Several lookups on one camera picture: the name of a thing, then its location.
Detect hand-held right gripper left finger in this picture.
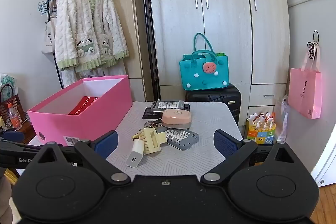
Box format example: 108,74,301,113
37,130,132,186

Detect light wooden cabinet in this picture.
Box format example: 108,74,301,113
71,0,148,102

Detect brown woven basket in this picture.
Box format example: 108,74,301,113
0,84,27,130

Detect red glasses-print box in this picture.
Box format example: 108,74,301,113
69,96,100,115

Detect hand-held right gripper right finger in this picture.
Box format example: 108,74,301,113
201,130,296,186

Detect teal tote bag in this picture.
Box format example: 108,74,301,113
179,32,230,90

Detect pink compact case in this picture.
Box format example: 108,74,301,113
162,109,192,130

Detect wooden nightstand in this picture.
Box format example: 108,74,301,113
16,119,36,146

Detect white plastic bag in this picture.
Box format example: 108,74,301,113
280,95,291,141

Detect white charger plug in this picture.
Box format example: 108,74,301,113
126,140,145,168

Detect black clothes rack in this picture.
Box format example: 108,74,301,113
47,0,162,102

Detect cream hair claw clip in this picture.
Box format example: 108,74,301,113
132,127,168,154

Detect white fluffy cardigan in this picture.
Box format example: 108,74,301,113
54,0,129,70

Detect black flat battery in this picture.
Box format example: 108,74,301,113
142,107,164,120

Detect black hair tie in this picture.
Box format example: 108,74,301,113
307,30,321,60

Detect pink cardboard box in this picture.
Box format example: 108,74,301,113
28,75,133,147

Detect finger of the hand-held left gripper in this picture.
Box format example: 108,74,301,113
0,141,45,168
0,131,26,143

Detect white pyjama pants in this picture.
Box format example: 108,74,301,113
62,66,127,89

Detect grey patterned table cover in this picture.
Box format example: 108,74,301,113
28,101,246,178

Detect black suitcase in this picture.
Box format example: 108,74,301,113
185,84,242,126

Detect beige wardrobe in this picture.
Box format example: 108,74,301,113
145,0,290,125

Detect pink paper bag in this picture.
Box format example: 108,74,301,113
288,43,322,119

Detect orange drink bottle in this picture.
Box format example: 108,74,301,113
7,103,22,130

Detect blue wire hanger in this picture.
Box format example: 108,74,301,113
38,1,57,18

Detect grey portable router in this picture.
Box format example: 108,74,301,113
165,128,199,151
151,100,185,111

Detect white canvas tote bag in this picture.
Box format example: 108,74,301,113
41,0,57,54

